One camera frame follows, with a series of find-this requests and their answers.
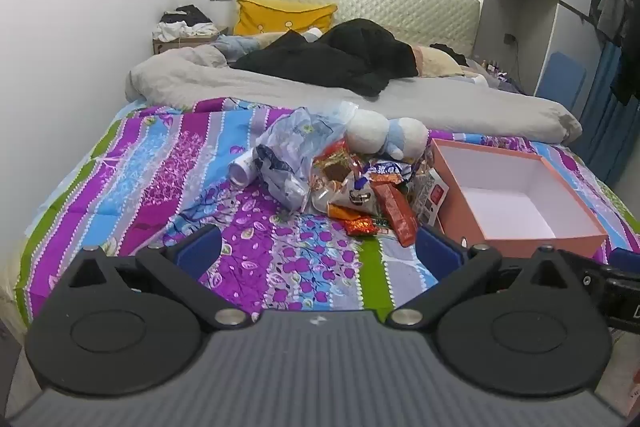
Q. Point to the grey duvet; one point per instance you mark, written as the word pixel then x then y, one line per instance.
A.
pixel 450 102

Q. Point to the cream quilted headboard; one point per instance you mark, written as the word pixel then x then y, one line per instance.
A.
pixel 400 2

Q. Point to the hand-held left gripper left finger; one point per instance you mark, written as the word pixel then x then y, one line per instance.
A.
pixel 200 252

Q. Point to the dark hanging garment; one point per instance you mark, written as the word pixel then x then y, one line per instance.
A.
pixel 631 72

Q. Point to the beige pillow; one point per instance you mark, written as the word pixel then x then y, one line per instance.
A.
pixel 435 59

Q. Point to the white and blue plush toy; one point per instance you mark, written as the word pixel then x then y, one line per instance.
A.
pixel 365 132

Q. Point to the blue curtain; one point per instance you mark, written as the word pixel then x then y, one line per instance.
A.
pixel 610 127

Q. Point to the yellow pillow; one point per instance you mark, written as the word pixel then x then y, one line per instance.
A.
pixel 280 14

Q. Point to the pile of mixed snacks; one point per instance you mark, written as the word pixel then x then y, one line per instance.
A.
pixel 345 187

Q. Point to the purple floral printed bedsheet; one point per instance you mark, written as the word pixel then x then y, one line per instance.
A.
pixel 150 167

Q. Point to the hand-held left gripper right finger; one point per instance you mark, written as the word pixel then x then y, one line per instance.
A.
pixel 437 254

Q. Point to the wooden nightstand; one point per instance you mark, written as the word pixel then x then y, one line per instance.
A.
pixel 185 45

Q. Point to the grey hanging jacket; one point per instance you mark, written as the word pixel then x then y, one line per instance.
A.
pixel 612 2

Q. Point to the assorted bedside clutter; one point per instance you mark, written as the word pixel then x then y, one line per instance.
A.
pixel 495 74

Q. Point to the clear blue plastic bag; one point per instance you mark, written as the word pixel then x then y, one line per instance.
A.
pixel 295 142

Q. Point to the black wall socket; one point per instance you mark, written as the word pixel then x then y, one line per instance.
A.
pixel 510 39

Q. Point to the orange snack packet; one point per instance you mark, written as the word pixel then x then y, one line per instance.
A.
pixel 397 214

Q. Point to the blue denim garment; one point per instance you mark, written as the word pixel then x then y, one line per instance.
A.
pixel 235 44

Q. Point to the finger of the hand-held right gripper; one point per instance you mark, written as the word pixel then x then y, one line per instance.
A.
pixel 627 258
pixel 590 274

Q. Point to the white cylinder tube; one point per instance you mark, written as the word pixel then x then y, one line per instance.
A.
pixel 242 169

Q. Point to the pink cardboard box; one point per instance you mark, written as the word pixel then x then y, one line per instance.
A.
pixel 505 207

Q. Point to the black clothing heap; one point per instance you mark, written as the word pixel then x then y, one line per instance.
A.
pixel 350 52

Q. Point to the small red gold packet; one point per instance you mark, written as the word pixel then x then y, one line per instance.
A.
pixel 360 226

